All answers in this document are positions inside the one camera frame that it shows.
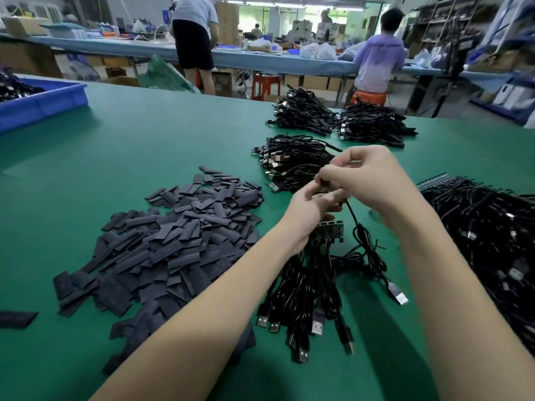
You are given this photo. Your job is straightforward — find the person's right hand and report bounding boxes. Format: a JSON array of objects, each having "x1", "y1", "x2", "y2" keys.
[{"x1": 315, "y1": 146, "x2": 429, "y2": 228}]

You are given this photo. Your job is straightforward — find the person's left hand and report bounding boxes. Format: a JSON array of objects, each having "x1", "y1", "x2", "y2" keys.
[{"x1": 278, "y1": 179, "x2": 349, "y2": 253}]

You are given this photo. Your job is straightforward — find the bundle of black cables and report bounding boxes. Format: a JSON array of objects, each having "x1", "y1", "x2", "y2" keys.
[
  {"x1": 337, "y1": 101, "x2": 419, "y2": 149},
  {"x1": 266, "y1": 86, "x2": 341, "y2": 137}
]

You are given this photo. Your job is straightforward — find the heap of finished black cables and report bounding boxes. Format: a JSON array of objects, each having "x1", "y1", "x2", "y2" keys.
[{"x1": 252, "y1": 134, "x2": 344, "y2": 194}]

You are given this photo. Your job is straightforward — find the black usb cable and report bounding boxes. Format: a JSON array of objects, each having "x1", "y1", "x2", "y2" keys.
[{"x1": 343, "y1": 200, "x2": 411, "y2": 306}]

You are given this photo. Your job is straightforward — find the joined bunch of black cables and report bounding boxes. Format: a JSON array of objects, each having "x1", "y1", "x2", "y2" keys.
[{"x1": 255, "y1": 219, "x2": 357, "y2": 365}]

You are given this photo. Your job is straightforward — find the large pile of black cables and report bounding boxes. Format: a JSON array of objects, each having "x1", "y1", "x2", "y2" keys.
[{"x1": 418, "y1": 175, "x2": 535, "y2": 356}]

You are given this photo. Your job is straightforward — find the pile of black sleeve strips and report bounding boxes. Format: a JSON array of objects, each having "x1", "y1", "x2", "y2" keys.
[{"x1": 52, "y1": 166, "x2": 265, "y2": 376}]

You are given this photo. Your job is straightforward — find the person's right forearm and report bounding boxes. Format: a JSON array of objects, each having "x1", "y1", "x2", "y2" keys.
[{"x1": 386, "y1": 198, "x2": 535, "y2": 401}]

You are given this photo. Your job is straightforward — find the person's left forearm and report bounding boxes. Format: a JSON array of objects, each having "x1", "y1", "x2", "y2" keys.
[{"x1": 90, "y1": 233, "x2": 312, "y2": 401}]

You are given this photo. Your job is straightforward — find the orange plastic stool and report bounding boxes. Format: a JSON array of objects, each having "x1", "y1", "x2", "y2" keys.
[{"x1": 351, "y1": 90, "x2": 388, "y2": 107}]

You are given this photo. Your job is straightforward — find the red plastic stool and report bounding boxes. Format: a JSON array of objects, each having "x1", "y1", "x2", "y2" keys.
[{"x1": 251, "y1": 74, "x2": 283, "y2": 101}]

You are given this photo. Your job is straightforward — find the black tripod stand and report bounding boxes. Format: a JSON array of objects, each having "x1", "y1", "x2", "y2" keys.
[{"x1": 422, "y1": 16, "x2": 483, "y2": 119}]

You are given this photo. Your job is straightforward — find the small upright cardboard box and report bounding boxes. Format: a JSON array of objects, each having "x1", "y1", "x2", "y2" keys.
[{"x1": 213, "y1": 71, "x2": 236, "y2": 97}]

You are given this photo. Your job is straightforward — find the blue metal shelving rack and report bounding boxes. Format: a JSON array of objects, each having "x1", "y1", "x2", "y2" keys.
[{"x1": 472, "y1": 0, "x2": 535, "y2": 126}]

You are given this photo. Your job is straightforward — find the green plastic bag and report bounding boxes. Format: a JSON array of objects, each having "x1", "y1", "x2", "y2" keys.
[{"x1": 138, "y1": 56, "x2": 202, "y2": 94}]

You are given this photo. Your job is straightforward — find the long blue work table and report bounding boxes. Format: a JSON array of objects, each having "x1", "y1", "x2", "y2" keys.
[{"x1": 0, "y1": 35, "x2": 511, "y2": 87}]

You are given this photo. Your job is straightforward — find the blue plastic bin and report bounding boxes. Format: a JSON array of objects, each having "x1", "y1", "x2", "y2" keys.
[{"x1": 0, "y1": 76, "x2": 89, "y2": 134}]

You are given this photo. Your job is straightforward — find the large brown cardboard box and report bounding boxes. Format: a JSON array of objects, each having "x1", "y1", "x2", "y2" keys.
[{"x1": 0, "y1": 37, "x2": 64, "y2": 79}]

